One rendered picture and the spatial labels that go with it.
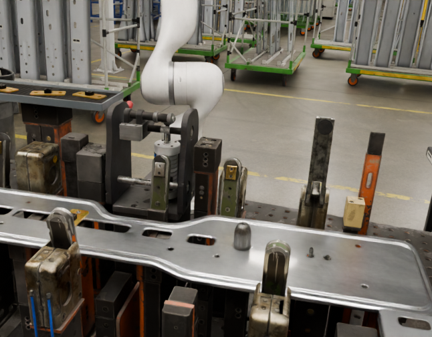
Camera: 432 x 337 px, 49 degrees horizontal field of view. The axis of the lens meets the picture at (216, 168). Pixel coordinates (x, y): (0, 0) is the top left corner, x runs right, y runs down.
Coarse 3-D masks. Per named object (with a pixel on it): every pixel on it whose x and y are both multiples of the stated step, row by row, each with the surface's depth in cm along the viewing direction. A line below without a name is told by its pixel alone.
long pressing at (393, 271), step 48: (0, 192) 104; (0, 240) 87; (48, 240) 86; (96, 240) 87; (144, 240) 88; (288, 240) 91; (336, 240) 92; (384, 240) 92; (240, 288) 77; (336, 288) 77; (384, 288) 78
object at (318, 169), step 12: (324, 120) 89; (324, 132) 90; (312, 144) 93; (324, 144) 94; (312, 156) 94; (324, 156) 94; (312, 168) 94; (324, 168) 94; (312, 180) 96; (324, 180) 94; (324, 192) 95
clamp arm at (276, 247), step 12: (276, 240) 67; (276, 252) 66; (288, 252) 66; (264, 264) 68; (276, 264) 67; (288, 264) 67; (264, 276) 69; (276, 276) 68; (264, 288) 70; (276, 288) 70
